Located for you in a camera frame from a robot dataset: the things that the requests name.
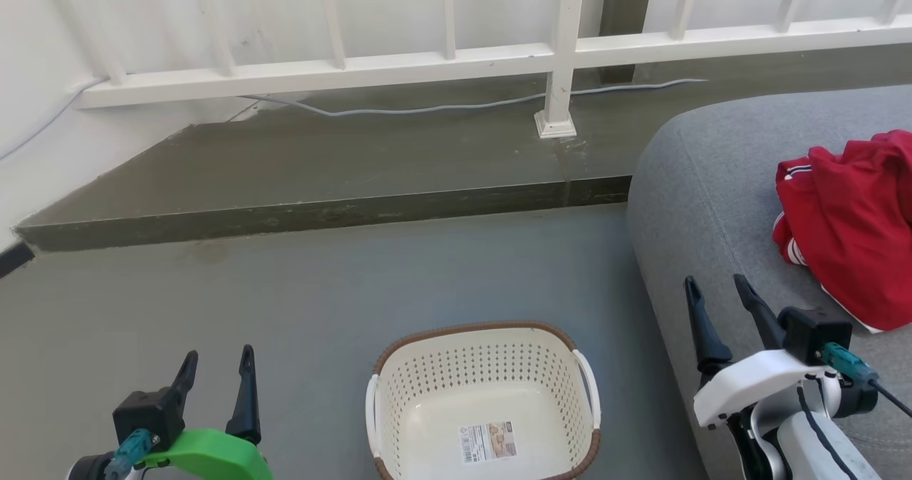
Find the plain red garment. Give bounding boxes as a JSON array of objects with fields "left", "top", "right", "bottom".
[{"left": 843, "top": 130, "right": 912, "bottom": 228}]

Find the paper basket label sticker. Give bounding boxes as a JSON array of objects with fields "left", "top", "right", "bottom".
[{"left": 459, "top": 421, "right": 518, "bottom": 465}]

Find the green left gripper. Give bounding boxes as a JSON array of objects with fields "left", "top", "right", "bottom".
[{"left": 141, "top": 344, "right": 274, "bottom": 480}]

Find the white wall cable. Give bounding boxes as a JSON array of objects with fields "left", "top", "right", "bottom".
[{"left": 0, "top": 77, "right": 108, "bottom": 162}]

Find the grey fabric sofa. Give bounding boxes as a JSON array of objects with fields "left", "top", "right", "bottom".
[{"left": 626, "top": 85, "right": 912, "bottom": 480}]

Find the cream perforated laundry basket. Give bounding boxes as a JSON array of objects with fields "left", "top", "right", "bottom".
[{"left": 365, "top": 320, "right": 602, "bottom": 480}]

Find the white metal railing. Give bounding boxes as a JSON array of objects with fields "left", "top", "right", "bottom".
[{"left": 39, "top": 0, "right": 912, "bottom": 140}]

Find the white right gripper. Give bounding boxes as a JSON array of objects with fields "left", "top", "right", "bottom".
[{"left": 683, "top": 273, "right": 843, "bottom": 430}]

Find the teal left cable connector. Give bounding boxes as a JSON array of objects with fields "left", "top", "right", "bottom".
[{"left": 105, "top": 428, "right": 162, "bottom": 480}]

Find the red garment white striped trim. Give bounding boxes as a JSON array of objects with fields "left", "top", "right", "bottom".
[{"left": 772, "top": 142, "right": 912, "bottom": 334}]

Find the grey floor cable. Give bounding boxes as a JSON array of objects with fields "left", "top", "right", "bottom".
[{"left": 242, "top": 77, "right": 710, "bottom": 118}]

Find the teal right cable connector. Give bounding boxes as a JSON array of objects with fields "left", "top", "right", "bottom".
[{"left": 820, "top": 342, "right": 881, "bottom": 389}]

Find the black right connector cable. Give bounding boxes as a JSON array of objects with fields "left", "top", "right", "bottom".
[{"left": 872, "top": 380, "right": 912, "bottom": 419}]

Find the teal cable connector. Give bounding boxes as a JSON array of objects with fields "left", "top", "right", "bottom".
[
  {"left": 820, "top": 342, "right": 881, "bottom": 389},
  {"left": 105, "top": 428, "right": 162, "bottom": 480}
]

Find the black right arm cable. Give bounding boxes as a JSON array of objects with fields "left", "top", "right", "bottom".
[{"left": 796, "top": 385, "right": 867, "bottom": 480}]

